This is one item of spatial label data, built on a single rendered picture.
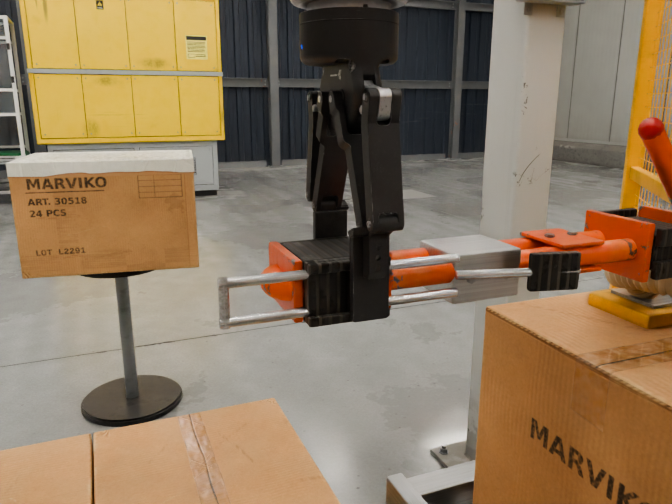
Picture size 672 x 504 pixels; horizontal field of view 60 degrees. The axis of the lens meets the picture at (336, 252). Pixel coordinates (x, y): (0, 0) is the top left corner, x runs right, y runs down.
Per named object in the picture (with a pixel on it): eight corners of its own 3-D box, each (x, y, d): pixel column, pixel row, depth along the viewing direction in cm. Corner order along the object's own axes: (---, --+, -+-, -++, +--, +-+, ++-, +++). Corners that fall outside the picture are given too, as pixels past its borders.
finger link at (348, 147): (373, 96, 46) (380, 88, 44) (396, 235, 44) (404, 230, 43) (326, 96, 45) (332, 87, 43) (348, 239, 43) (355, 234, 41)
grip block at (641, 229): (631, 253, 68) (638, 203, 66) (711, 276, 59) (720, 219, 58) (574, 260, 65) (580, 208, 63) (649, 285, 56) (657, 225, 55)
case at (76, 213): (197, 242, 255) (191, 149, 245) (199, 267, 217) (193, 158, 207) (46, 251, 240) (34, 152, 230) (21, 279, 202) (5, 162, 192)
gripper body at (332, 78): (420, 4, 41) (416, 138, 44) (372, 20, 49) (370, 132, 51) (319, -2, 39) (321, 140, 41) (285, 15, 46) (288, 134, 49)
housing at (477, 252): (477, 276, 59) (479, 232, 58) (521, 297, 53) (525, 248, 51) (415, 284, 56) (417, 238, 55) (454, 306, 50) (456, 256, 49)
